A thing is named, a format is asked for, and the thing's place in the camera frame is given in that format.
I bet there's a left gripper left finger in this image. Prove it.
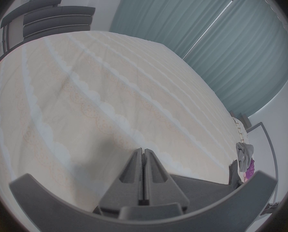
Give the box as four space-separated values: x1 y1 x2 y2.
98 148 143 213

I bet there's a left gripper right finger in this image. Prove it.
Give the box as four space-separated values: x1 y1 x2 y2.
144 148 189 212

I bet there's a black T-shirt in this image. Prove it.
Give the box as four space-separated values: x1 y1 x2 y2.
169 160 246 212

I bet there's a bed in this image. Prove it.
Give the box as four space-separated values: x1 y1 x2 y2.
0 30 278 213

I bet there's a purple satin garment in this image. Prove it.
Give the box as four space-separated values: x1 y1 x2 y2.
244 160 255 179

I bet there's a grey knit garment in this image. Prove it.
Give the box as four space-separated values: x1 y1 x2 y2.
235 142 254 172

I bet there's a white printed pillow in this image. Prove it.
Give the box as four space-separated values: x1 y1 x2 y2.
232 116 249 144

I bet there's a blue-green curtain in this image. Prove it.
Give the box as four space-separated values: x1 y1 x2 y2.
183 0 288 118
109 0 246 58

